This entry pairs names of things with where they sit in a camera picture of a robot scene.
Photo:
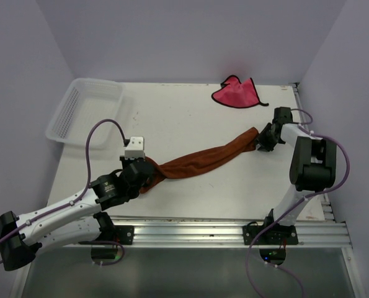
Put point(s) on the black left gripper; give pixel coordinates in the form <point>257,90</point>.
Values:
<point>124,162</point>

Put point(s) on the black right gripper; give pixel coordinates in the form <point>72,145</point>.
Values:
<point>265,146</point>

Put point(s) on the brown towel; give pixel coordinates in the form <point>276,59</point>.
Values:
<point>201,162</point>

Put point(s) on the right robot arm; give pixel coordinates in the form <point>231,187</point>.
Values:
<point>312,171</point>

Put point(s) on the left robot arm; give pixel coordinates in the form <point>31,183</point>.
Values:
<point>81,218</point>

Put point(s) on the pink towel black trim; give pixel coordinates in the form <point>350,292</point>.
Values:
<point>238,95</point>

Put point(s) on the white plastic basket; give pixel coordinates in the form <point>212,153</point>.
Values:
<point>86,102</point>

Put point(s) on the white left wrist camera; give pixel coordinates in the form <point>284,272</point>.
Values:
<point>134,148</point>

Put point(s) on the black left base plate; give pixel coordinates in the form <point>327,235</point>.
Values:
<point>124,234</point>

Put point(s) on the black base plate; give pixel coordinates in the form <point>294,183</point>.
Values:
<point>277,235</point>
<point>124,234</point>

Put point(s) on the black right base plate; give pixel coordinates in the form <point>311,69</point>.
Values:
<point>277,235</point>

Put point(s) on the aluminium mounting rail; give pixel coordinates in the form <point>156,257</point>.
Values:
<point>209,233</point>

